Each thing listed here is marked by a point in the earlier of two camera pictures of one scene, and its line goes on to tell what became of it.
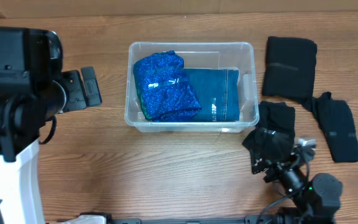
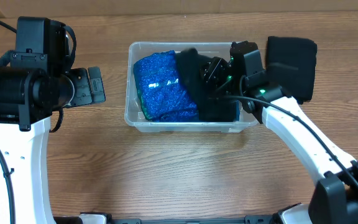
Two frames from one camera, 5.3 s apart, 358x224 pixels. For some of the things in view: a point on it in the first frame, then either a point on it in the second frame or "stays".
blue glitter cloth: x=164 y=93 stays
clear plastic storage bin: x=186 y=86 stays
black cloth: x=274 y=137 to x=212 y=105
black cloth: x=290 y=68 stays
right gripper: x=270 y=168 to x=209 y=71
